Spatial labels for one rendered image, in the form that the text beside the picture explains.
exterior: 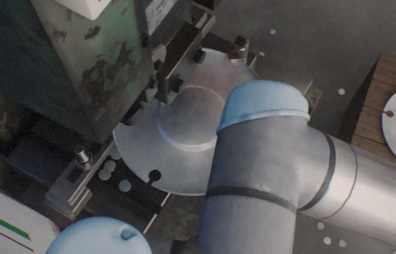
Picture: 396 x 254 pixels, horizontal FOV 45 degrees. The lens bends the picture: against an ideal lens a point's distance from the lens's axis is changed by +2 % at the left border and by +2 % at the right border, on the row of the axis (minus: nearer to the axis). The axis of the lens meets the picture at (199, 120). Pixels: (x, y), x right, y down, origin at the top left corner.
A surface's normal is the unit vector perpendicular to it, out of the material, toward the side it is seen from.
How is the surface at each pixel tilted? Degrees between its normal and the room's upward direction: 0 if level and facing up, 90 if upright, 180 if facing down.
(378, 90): 0
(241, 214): 8
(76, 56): 90
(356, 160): 31
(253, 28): 0
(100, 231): 3
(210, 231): 44
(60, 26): 90
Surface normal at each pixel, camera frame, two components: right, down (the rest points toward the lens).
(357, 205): 0.17, 0.42
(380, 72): 0.00, -0.43
